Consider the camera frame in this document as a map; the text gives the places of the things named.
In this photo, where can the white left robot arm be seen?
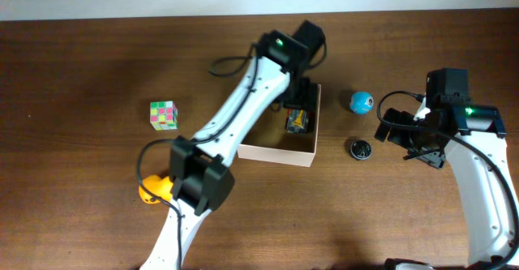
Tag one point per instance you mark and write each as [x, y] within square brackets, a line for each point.
[199, 166]

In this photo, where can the grey red toy truck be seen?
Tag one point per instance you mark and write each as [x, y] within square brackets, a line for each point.
[299, 121]

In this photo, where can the pastel puzzle cube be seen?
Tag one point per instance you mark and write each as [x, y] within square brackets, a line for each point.
[163, 115]

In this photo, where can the blue toy ball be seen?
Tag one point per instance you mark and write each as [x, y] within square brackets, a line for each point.
[361, 102]

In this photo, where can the orange toy hippo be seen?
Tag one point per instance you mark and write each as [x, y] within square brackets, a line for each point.
[160, 187]

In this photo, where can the black round disc toy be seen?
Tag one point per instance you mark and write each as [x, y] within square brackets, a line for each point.
[360, 150]

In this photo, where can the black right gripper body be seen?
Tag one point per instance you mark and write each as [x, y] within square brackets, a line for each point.
[400, 130]

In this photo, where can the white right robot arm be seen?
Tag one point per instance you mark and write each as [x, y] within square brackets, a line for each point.
[449, 128]

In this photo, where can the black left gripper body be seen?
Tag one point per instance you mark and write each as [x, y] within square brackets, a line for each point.
[300, 98]

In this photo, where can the open white cardboard box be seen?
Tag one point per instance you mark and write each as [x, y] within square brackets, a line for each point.
[269, 141]

